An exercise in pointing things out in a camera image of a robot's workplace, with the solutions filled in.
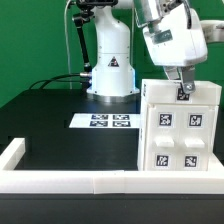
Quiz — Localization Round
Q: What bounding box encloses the white U-shaped fence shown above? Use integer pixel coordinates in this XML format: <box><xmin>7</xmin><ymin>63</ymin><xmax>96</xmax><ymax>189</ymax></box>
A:
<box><xmin>0</xmin><ymin>138</ymin><xmax>224</xmax><ymax>194</ymax></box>

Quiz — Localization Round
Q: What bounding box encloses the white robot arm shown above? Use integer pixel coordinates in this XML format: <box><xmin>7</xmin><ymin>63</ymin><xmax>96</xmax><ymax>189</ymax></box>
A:
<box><xmin>87</xmin><ymin>0</ymin><xmax>207</xmax><ymax>102</ymax></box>

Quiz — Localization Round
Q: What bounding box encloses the black cable bundle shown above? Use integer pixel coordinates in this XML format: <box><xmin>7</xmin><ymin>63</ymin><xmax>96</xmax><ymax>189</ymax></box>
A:
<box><xmin>29</xmin><ymin>73</ymin><xmax>92</xmax><ymax>90</ymax></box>

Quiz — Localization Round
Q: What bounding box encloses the white marker sheet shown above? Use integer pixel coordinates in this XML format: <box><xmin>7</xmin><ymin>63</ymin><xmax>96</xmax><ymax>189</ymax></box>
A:
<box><xmin>69</xmin><ymin>113</ymin><xmax>140</xmax><ymax>129</ymax></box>

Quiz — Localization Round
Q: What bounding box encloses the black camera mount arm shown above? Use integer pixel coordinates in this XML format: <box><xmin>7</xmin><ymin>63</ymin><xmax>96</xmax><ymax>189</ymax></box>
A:
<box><xmin>72</xmin><ymin>0</ymin><xmax>118</xmax><ymax>72</ymax></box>

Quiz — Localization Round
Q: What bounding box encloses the white door panel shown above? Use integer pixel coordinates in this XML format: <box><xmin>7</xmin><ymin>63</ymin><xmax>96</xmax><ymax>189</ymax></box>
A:
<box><xmin>181</xmin><ymin>109</ymin><xmax>215</xmax><ymax>171</ymax></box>
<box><xmin>144</xmin><ymin>107</ymin><xmax>178</xmax><ymax>171</ymax></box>

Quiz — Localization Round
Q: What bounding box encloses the white cable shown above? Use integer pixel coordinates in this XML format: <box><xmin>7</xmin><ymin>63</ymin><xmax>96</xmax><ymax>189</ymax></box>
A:
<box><xmin>64</xmin><ymin>0</ymin><xmax>74</xmax><ymax>90</ymax></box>

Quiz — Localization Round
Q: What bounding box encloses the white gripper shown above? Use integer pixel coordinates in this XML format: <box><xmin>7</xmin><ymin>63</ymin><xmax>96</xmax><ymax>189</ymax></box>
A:
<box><xmin>142</xmin><ymin>6</ymin><xmax>207</xmax><ymax>93</ymax></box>

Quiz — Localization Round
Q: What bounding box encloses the small white cabinet top block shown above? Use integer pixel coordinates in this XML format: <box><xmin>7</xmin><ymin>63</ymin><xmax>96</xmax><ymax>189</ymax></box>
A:
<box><xmin>142</xmin><ymin>79</ymin><xmax>222</xmax><ymax>106</ymax></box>

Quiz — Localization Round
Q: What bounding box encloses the white cabinet body box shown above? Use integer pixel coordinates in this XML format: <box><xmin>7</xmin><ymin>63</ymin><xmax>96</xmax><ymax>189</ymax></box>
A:
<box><xmin>137</xmin><ymin>101</ymin><xmax>219</xmax><ymax>171</ymax></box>

